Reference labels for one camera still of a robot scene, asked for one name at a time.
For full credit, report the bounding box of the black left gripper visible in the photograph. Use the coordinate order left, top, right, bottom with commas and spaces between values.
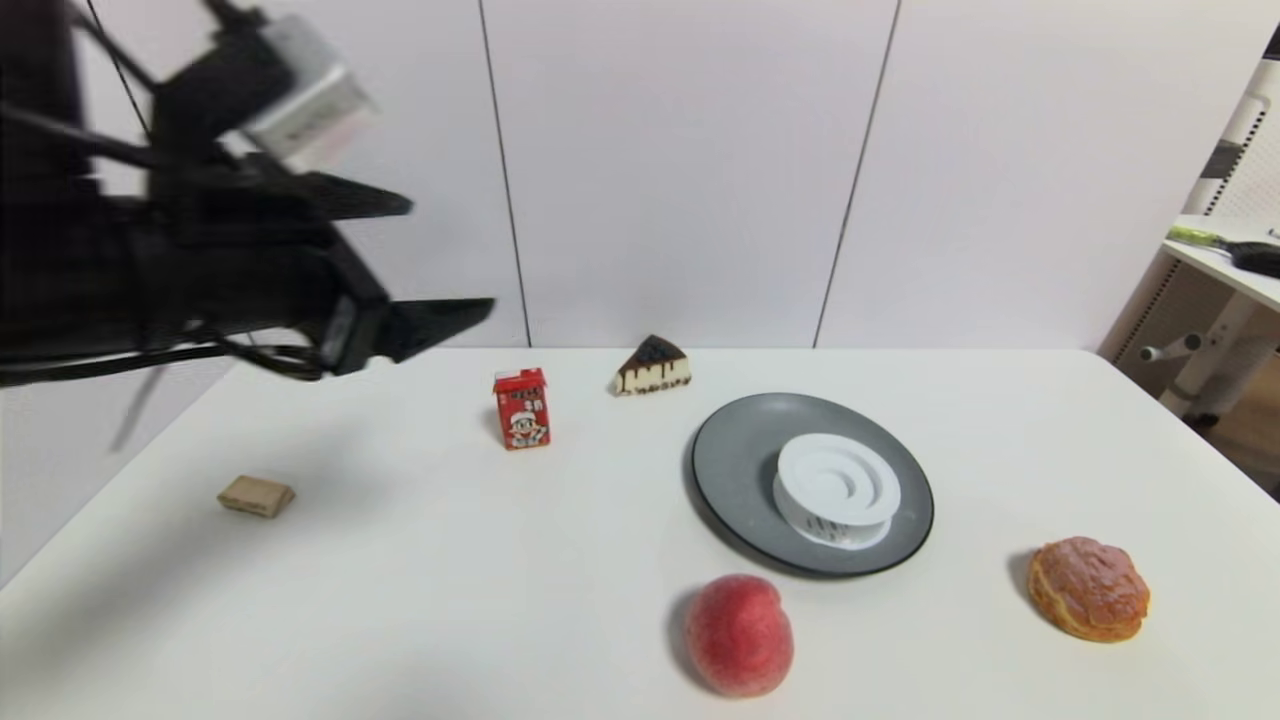
151, 170, 497, 377

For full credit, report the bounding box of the white round plastic container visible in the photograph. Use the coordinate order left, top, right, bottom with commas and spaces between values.
772, 432, 903, 551

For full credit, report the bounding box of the gray plate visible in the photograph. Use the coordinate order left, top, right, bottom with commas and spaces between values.
688, 392, 936, 578

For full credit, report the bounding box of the red milk carton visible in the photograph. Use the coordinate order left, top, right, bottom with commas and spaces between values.
493, 367, 552, 452

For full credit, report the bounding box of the brown square biscuit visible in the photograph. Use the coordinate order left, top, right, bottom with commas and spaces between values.
217, 475, 296, 519

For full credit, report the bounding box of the chocolate cake slice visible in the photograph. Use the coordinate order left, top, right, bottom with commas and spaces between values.
613, 335, 693, 398

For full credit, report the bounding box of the red peach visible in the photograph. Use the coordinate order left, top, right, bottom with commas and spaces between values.
683, 573, 795, 698

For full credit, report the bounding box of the glazed brown donut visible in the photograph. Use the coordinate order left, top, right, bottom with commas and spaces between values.
1027, 536, 1151, 643

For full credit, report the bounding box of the white side desk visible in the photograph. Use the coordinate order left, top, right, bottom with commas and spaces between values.
1138, 215, 1280, 423

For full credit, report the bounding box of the white perforated panel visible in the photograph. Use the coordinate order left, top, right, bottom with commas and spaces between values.
1180, 60, 1280, 221

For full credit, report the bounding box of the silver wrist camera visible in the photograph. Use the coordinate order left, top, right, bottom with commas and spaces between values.
150, 8, 379, 169

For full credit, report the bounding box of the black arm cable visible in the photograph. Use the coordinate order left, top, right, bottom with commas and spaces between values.
0, 335, 326, 389

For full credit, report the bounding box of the green handled tool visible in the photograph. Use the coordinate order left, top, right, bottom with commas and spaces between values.
1165, 226, 1238, 252

